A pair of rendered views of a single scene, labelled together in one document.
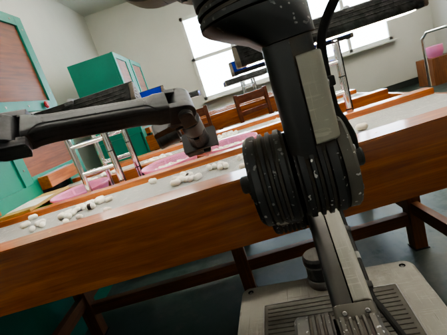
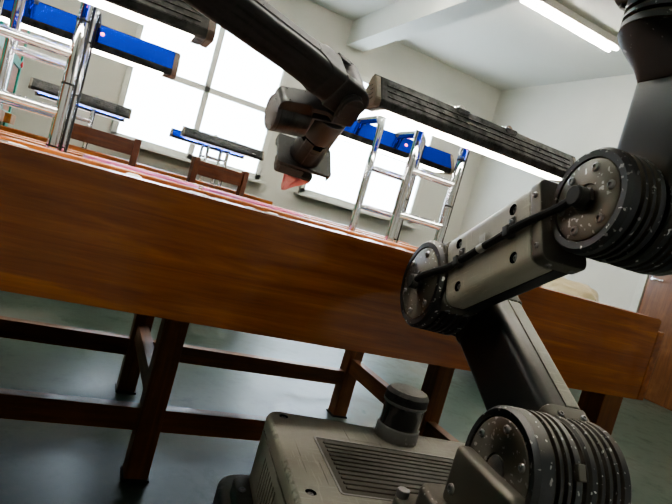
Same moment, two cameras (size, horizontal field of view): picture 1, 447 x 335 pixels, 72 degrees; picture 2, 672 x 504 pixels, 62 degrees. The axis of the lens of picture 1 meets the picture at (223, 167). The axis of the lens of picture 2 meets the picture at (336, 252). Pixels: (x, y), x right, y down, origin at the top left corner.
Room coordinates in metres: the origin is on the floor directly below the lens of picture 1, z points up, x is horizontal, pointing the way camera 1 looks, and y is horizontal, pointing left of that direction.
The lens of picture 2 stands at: (-0.03, 0.43, 0.79)
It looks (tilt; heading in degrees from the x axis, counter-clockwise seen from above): 4 degrees down; 331
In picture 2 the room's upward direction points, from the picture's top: 16 degrees clockwise
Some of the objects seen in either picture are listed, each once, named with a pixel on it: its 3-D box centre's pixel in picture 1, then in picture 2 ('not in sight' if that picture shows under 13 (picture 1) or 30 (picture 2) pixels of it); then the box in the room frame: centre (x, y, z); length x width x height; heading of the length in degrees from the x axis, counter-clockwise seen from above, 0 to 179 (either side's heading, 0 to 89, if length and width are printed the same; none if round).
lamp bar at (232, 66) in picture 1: (289, 50); (375, 137); (1.61, -0.50, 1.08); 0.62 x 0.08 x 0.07; 86
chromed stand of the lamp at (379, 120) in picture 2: not in sight; (373, 191); (1.53, -0.50, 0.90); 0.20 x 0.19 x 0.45; 86
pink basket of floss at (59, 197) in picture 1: (84, 197); not in sight; (1.41, 0.66, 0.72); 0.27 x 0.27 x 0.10
